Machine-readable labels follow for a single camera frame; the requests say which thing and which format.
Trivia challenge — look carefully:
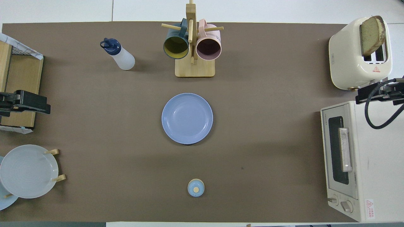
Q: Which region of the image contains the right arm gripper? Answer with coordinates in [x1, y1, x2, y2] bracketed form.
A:
[356, 81, 404, 106]

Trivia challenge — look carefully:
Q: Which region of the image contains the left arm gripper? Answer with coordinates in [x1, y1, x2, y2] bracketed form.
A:
[0, 90, 51, 117]

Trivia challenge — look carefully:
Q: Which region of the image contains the slice of bread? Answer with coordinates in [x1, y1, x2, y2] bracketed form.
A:
[360, 15, 386, 57]

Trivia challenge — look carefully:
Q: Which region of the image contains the squeeze bottle with navy cap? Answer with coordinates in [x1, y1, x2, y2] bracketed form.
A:
[100, 38, 135, 71]

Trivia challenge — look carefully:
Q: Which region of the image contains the wooden plate rack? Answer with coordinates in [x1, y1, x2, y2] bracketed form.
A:
[4, 149, 67, 198]

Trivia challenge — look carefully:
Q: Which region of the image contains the pale grey plate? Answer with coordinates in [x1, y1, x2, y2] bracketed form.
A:
[0, 144, 59, 199]

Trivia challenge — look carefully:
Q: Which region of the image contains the light blue plate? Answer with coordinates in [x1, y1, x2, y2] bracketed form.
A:
[0, 156, 19, 211]

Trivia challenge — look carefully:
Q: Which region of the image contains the blue round plate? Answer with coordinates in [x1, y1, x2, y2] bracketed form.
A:
[161, 93, 213, 145]

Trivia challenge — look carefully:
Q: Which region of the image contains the wooden two-level shelf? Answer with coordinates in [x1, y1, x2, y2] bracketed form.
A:
[0, 41, 44, 128]

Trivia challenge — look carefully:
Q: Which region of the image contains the white sheet under shelf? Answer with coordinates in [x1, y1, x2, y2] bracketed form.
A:
[0, 125, 33, 134]

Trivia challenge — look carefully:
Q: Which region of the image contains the cream two-slot toaster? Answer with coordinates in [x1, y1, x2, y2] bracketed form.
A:
[329, 16, 393, 91]

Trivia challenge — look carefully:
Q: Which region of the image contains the white checkered cloth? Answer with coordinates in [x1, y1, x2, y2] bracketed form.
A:
[0, 32, 44, 60]

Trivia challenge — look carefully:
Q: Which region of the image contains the white toaster oven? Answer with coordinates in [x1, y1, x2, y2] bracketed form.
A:
[320, 101, 404, 223]

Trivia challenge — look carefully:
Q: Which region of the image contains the brown table mat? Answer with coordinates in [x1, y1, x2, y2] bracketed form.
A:
[0, 21, 357, 223]

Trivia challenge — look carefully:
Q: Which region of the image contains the dark teal mug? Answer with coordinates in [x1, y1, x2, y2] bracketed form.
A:
[163, 18, 190, 60]

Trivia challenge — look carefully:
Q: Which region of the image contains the wooden mug tree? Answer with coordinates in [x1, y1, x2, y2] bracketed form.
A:
[161, 0, 224, 78]

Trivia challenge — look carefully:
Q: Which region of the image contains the pink mug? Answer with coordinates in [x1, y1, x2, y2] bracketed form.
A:
[196, 19, 222, 61]

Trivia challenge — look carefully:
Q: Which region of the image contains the blue shaker with wooden knob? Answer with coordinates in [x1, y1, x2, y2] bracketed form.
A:
[187, 178, 205, 197]

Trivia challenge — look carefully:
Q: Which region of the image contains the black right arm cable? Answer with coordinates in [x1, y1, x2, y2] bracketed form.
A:
[365, 76, 404, 130]

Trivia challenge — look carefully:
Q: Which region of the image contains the black wire basket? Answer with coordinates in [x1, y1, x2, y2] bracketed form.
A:
[11, 44, 32, 56]

